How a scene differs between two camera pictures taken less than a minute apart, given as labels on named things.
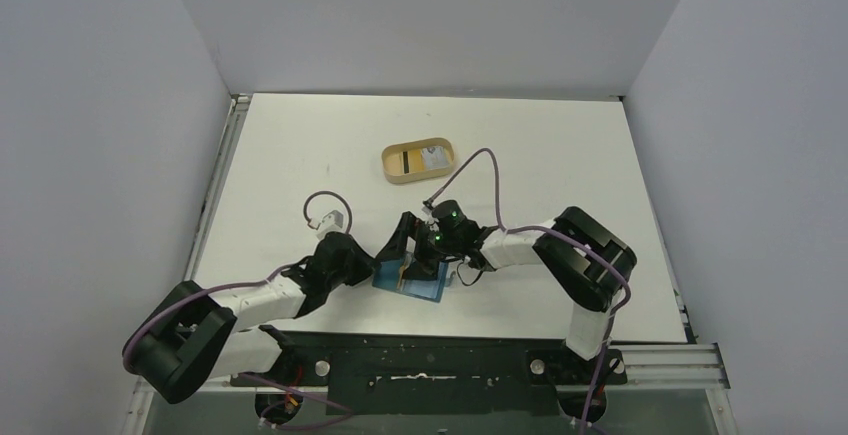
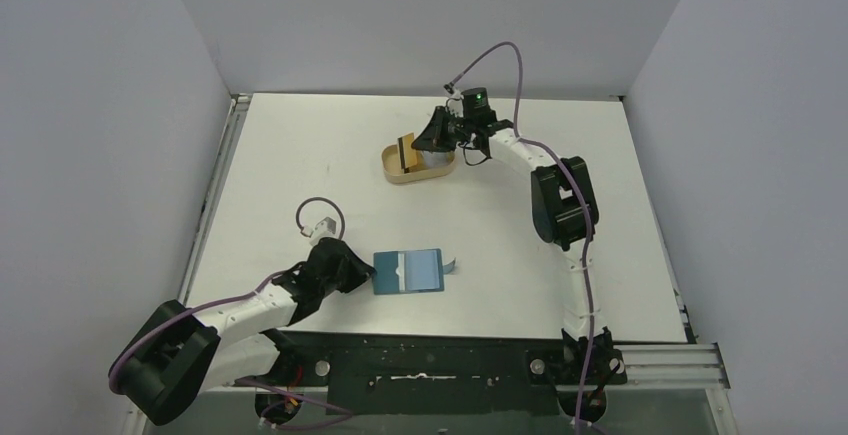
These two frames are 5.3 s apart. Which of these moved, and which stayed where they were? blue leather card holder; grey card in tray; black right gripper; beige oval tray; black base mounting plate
Moved: blue leather card holder; black right gripper
Stayed: grey card in tray; beige oval tray; black base mounting plate
